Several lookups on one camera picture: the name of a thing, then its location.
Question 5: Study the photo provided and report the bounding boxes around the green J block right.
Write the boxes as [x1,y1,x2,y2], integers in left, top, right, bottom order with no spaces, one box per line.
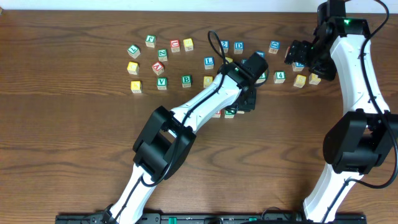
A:
[256,72,267,84]

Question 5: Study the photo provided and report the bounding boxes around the green V block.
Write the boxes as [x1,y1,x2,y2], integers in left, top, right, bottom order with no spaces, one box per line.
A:
[157,77,167,90]

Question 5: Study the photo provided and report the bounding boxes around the green Z block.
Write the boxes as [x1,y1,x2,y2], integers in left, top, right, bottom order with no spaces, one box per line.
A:
[157,49,168,62]

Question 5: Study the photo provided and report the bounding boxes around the blue l block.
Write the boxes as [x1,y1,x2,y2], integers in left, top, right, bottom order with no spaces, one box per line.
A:
[292,62,305,72]
[204,57,215,70]

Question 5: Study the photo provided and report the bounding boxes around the blue L block centre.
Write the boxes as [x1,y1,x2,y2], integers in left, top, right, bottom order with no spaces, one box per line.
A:
[204,57,215,70]

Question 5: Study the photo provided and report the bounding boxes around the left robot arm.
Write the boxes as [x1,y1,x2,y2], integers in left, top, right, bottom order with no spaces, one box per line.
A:
[102,53,268,223]

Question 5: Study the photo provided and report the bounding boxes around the green J block far left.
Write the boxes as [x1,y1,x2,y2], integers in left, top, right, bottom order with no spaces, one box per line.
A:
[145,35,156,48]

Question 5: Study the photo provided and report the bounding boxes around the red M block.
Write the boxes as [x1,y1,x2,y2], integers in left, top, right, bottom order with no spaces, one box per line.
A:
[285,46,290,59]

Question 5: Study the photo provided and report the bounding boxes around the green R block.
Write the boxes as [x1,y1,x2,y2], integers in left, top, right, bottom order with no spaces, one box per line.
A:
[224,109,236,119]

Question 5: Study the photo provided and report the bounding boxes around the red U block top row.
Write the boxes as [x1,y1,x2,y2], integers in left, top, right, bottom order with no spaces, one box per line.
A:
[170,40,180,53]

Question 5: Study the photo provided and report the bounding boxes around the yellow S block top row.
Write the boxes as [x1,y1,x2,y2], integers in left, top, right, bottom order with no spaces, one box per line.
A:
[183,38,194,52]

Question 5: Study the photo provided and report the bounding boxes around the yellow K block left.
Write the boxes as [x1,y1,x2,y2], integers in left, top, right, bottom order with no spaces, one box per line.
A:
[131,80,142,93]

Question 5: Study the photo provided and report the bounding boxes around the yellow O block bottom row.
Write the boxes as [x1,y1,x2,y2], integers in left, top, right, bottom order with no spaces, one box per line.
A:
[203,76,213,88]

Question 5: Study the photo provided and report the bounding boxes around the blue d block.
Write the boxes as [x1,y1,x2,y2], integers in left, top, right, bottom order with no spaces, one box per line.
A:
[269,40,280,54]
[234,42,244,54]

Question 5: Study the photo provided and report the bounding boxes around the blue D block centre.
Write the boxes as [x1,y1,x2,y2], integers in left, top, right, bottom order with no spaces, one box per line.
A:
[234,42,244,54]

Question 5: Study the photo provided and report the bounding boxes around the blue 5 block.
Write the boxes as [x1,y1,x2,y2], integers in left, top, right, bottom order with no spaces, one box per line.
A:
[256,51,265,58]

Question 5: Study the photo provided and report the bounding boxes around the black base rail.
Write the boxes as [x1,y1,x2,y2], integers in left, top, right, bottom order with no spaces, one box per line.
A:
[55,212,367,224]

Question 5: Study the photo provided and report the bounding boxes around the green j block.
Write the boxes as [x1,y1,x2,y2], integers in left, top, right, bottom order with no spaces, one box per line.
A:
[145,35,156,48]
[256,72,267,84]

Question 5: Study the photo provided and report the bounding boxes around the blue 2 block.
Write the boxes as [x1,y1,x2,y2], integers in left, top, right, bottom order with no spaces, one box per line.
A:
[220,40,229,54]

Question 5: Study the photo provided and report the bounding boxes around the green 4 block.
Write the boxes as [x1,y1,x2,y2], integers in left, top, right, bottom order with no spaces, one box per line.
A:
[274,71,286,84]

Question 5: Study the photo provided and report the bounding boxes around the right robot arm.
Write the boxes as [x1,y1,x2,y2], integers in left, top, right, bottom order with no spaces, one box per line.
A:
[285,0,397,223]

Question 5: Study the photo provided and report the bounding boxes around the yellow C block left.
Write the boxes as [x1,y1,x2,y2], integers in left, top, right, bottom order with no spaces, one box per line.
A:
[127,62,139,75]

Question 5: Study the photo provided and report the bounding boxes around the red A block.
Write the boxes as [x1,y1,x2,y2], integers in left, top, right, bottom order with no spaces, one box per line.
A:
[152,61,165,75]

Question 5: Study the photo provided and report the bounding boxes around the yellow G block far right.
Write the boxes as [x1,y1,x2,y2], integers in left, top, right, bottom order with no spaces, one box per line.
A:
[308,73,321,85]

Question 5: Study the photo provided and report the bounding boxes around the green B block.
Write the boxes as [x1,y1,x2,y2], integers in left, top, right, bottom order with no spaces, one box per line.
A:
[182,75,192,88]

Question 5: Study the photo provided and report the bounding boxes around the green L block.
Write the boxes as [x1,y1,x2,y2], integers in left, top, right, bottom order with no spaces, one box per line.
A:
[127,45,141,58]

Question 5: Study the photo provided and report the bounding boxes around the blue D block right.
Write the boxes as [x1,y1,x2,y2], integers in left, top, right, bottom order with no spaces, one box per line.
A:
[269,40,280,54]

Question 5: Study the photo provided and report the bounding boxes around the blue L block right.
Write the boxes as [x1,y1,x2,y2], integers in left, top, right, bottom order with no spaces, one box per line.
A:
[292,62,305,72]

